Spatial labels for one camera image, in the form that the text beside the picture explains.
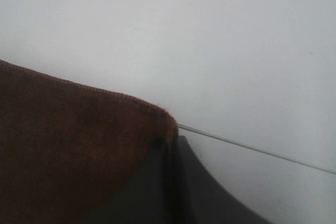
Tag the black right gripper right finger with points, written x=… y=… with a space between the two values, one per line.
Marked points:
x=198 y=197

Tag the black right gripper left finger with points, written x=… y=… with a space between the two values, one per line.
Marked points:
x=145 y=198

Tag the brown towel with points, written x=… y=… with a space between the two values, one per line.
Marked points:
x=67 y=148

